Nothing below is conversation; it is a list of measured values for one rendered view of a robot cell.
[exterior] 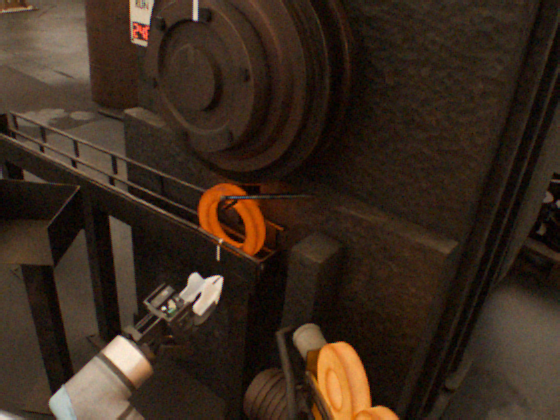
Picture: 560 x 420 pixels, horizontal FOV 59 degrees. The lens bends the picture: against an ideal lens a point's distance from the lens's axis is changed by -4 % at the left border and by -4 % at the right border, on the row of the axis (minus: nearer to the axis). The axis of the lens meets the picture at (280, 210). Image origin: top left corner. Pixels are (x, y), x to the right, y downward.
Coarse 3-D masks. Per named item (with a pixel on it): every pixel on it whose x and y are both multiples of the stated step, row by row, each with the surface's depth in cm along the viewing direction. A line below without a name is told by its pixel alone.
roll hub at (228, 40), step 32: (192, 0) 85; (224, 0) 87; (160, 32) 93; (192, 32) 89; (224, 32) 83; (256, 32) 85; (160, 64) 97; (192, 64) 90; (224, 64) 87; (256, 64) 84; (160, 96) 100; (192, 96) 93; (224, 96) 90; (256, 96) 85; (192, 128) 98; (224, 128) 92; (256, 128) 92
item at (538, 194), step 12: (552, 132) 147; (552, 144) 155; (552, 156) 169; (540, 168) 156; (552, 168) 186; (540, 180) 165; (528, 192) 161; (540, 192) 183; (528, 204) 166; (540, 204) 204; (528, 216) 178; (516, 228) 171; (528, 228) 197; (516, 240) 177; (516, 252) 191; (504, 264) 183; (504, 276) 190; (492, 288) 222
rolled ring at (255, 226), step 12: (216, 192) 116; (228, 192) 113; (240, 192) 113; (204, 204) 120; (216, 204) 121; (240, 204) 112; (252, 204) 113; (204, 216) 121; (216, 216) 123; (252, 216) 112; (204, 228) 123; (216, 228) 123; (252, 228) 113; (264, 228) 114; (228, 240) 123; (252, 240) 114; (264, 240) 116; (252, 252) 116
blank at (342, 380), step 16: (320, 352) 90; (336, 352) 83; (352, 352) 83; (320, 368) 91; (336, 368) 83; (352, 368) 80; (320, 384) 91; (336, 384) 89; (352, 384) 79; (336, 400) 87; (352, 400) 78; (368, 400) 79; (336, 416) 85; (352, 416) 79
